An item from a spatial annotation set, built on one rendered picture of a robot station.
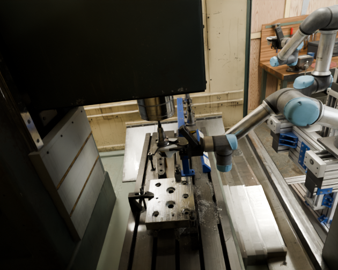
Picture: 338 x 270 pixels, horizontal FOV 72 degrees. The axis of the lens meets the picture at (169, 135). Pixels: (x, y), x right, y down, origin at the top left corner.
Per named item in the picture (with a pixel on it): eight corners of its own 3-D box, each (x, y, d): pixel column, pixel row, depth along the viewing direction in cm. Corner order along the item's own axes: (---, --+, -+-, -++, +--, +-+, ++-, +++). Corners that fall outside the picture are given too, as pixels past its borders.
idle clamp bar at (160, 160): (164, 157, 162) (163, 149, 159) (167, 182, 140) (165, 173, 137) (157, 158, 162) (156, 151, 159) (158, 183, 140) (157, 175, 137)
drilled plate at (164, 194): (192, 182, 131) (191, 175, 129) (196, 226, 106) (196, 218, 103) (152, 186, 133) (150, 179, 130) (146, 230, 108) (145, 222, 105)
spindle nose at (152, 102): (139, 110, 109) (134, 84, 103) (173, 104, 110) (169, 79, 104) (140, 125, 95) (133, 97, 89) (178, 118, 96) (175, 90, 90)
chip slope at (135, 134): (222, 139, 225) (221, 114, 212) (240, 190, 165) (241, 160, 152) (131, 148, 232) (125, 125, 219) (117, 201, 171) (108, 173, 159)
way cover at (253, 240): (242, 159, 194) (242, 143, 186) (288, 267, 116) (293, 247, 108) (206, 163, 196) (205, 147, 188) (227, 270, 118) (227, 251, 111)
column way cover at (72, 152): (108, 177, 152) (83, 103, 126) (83, 242, 111) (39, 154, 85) (100, 177, 152) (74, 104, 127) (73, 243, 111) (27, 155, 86)
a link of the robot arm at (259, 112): (283, 76, 112) (205, 138, 130) (293, 83, 103) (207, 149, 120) (295, 92, 117) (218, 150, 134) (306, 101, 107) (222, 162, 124)
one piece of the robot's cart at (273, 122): (317, 118, 182) (319, 107, 177) (328, 126, 170) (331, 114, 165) (266, 125, 182) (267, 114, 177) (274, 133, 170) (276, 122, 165)
